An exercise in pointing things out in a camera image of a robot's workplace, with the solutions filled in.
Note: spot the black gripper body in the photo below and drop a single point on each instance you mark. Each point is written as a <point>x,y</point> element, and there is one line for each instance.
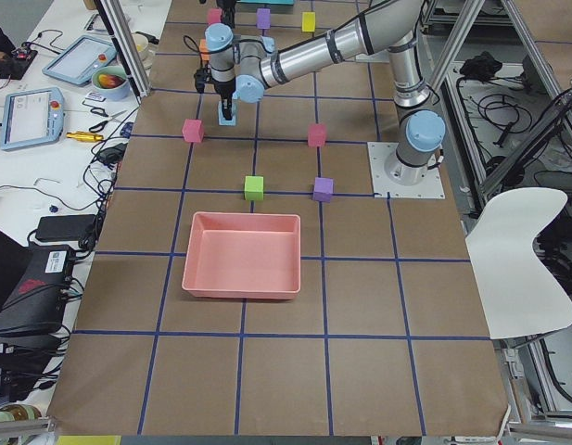
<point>228,14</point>
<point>224,91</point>

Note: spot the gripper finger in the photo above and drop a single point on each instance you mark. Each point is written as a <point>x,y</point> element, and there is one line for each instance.
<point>226,113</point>

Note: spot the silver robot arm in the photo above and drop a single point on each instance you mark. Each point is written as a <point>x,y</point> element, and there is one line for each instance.
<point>226,3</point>
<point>244,67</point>

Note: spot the magenta block right far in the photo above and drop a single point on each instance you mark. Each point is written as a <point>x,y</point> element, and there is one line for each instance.
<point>214,16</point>

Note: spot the cyan tray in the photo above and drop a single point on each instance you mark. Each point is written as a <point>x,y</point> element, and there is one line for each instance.
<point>269,2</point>

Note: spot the purple block right side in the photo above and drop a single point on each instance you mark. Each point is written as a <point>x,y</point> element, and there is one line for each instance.
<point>263,16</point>

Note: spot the purple block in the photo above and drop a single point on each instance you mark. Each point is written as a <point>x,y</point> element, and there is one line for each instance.
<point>263,16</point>
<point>323,189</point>

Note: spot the orange block far side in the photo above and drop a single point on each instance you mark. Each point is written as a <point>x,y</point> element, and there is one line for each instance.
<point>203,46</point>

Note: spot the magenta block left far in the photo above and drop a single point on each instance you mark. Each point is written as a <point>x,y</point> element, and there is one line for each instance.
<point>193,131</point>

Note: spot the yellow block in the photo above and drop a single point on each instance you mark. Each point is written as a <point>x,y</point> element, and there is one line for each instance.
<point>308,21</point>

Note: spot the cream bowl with lemon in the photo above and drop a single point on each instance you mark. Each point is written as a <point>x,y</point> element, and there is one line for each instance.
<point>144,50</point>

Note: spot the green block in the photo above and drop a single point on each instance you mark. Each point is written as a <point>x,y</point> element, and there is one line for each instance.
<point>254,188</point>

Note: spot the magenta block near base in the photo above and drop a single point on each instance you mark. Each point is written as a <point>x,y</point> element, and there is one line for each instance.
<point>316,135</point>

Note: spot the blue bowl with fruit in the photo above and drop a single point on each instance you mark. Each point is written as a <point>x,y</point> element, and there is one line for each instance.
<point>111,82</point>

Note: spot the black scissors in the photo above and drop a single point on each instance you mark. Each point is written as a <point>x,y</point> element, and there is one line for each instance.
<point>106,118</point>

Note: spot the purple block left side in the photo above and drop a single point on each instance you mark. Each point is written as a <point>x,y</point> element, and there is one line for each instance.
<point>323,189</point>

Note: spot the teach pendant far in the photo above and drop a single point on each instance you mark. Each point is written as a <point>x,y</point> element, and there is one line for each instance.
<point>79,62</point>

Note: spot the teach pendant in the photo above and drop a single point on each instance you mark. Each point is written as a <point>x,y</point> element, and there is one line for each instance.
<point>32,118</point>
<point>79,62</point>

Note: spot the gold metal cylinder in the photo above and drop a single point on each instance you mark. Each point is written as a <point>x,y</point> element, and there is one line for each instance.
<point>85,137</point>

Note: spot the pink tray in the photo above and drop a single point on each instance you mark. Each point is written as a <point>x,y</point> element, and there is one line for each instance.
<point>235,255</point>

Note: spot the teach pendant near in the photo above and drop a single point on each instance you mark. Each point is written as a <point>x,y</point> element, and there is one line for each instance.
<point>32,118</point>

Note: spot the black power adapter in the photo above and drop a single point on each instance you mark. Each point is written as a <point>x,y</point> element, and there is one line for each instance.
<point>64,228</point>

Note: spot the black mini computer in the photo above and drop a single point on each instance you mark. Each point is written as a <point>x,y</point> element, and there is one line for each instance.
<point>32,285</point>

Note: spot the white chair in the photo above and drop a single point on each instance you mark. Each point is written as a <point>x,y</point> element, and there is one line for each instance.
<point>519,295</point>

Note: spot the aluminium frame post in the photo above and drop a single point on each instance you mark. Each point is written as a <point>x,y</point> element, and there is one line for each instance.
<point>121,36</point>

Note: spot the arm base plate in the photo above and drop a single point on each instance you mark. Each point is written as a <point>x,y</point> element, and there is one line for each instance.
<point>391,178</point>

